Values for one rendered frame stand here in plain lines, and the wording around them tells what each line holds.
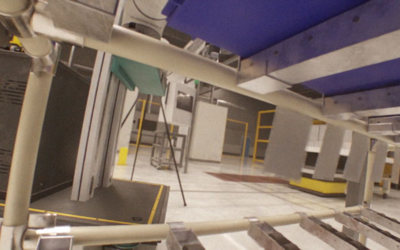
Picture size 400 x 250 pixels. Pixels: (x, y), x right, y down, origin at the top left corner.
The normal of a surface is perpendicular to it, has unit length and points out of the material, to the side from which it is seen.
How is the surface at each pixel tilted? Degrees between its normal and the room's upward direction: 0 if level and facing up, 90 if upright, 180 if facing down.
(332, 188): 90
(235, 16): 177
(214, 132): 90
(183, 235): 101
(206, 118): 90
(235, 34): 177
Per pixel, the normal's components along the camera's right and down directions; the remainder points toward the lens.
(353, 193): -0.87, -0.16
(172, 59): 0.38, 0.44
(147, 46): 0.47, 0.15
